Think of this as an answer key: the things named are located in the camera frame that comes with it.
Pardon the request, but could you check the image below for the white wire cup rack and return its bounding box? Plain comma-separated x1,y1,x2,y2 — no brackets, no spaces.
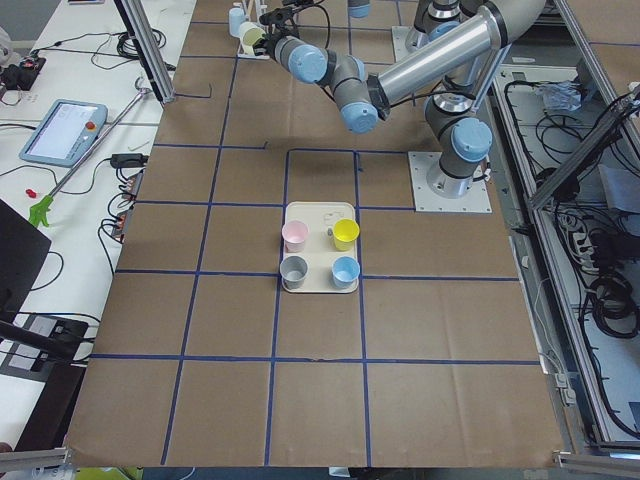
228,0,268,59

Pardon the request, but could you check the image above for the grey cup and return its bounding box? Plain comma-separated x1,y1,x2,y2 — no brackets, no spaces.
279,255,308,291

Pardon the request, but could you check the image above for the pink cup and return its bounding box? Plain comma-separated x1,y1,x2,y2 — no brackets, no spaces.
281,220,309,253

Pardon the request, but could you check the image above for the black power adapter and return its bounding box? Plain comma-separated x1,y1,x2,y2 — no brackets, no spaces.
110,153,148,169

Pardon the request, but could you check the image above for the blue teach pendant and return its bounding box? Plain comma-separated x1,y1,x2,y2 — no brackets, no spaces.
19,99,108,168

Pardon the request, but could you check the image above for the light blue cup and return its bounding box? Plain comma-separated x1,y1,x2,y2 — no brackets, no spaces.
331,256,360,290
228,7,245,38

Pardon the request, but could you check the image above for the yellow cup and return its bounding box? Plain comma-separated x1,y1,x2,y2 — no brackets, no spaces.
332,218,360,251

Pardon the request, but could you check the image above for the cream white cup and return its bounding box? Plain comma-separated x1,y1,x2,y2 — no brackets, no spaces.
239,21,265,55

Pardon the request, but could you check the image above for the reacher grabber tool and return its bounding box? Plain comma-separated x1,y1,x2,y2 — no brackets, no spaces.
29,87,152,227

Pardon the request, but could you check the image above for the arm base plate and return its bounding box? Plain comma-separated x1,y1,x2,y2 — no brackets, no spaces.
391,26,445,62
408,151,492,214

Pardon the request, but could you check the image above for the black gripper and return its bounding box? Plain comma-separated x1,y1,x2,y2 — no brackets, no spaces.
252,32,280,60

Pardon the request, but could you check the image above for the aluminium frame post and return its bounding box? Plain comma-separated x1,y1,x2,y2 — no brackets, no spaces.
114,0,175,105

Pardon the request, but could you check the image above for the cream plastic tray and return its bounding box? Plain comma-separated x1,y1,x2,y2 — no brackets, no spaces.
282,201,359,294

